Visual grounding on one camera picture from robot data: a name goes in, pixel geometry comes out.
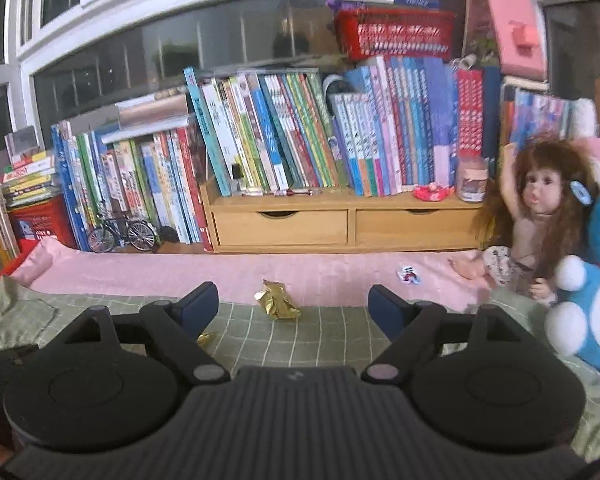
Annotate clear jar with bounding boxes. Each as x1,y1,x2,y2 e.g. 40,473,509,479
455,156,490,203

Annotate blue white plush toy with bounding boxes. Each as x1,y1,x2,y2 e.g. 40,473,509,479
545,175,600,376

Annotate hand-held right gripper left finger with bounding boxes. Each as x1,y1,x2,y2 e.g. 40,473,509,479
62,281,231,387

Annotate red cloth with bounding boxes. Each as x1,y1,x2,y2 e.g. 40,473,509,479
0,252,36,311

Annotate red plastic basket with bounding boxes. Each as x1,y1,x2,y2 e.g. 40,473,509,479
332,7,456,63

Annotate long haired doll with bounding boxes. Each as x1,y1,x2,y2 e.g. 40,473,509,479
447,140,600,308

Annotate small grey box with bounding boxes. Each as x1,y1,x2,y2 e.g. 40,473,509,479
5,126,38,163

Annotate black model bicycle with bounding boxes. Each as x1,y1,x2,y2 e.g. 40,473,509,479
87,205,157,253

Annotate small gold wrapper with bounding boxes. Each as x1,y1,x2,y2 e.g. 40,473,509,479
254,280,303,321

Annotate row of tall standing books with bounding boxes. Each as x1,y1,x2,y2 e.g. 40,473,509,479
50,127,215,253

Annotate pink bed sheet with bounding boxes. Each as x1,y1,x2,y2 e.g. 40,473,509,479
10,237,496,313

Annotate red plastic crate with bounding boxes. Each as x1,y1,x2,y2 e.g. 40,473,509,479
7,195,78,251

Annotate wooden drawer organizer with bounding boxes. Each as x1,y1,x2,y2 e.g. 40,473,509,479
200,176,496,255

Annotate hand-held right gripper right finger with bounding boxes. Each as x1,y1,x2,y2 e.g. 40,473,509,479
361,284,536,386

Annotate row of books on organizer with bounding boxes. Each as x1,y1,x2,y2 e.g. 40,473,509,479
182,55,503,198

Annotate green checked blanket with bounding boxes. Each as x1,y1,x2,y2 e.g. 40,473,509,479
0,275,600,461

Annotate pink house shaped box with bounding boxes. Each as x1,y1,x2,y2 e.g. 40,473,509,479
467,0,551,81

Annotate red pen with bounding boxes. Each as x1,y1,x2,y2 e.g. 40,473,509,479
242,187,323,198

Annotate row of thin colourful books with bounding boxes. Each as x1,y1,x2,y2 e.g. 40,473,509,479
499,80,578,153

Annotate red fabric flower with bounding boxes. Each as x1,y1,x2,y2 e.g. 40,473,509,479
412,183,456,203

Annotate flat grey boxes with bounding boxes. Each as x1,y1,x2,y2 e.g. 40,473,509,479
100,91,191,145

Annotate stack of books on crate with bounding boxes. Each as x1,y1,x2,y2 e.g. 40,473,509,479
0,150,61,208

